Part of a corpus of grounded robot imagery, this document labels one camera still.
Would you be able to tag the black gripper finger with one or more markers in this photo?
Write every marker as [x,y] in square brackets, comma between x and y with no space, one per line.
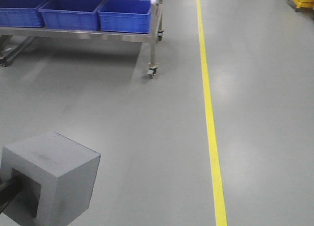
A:
[8,191]

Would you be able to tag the gray square foam base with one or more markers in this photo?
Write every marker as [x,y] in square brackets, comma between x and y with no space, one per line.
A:
[58,175]

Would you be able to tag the blue bin on cart left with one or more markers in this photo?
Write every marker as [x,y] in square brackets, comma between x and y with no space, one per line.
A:
[21,13]

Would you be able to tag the blue bin on cart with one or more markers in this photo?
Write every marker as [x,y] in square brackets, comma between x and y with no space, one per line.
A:
[128,16]
[21,13]
[71,14]

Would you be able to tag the blue bin on cart middle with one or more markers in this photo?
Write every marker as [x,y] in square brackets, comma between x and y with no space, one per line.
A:
[71,14]

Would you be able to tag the blue bin on cart right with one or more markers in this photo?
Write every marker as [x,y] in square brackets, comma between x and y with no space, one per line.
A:
[128,16]

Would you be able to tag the steel cart with casters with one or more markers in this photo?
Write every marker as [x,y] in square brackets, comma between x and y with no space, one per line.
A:
[153,37]

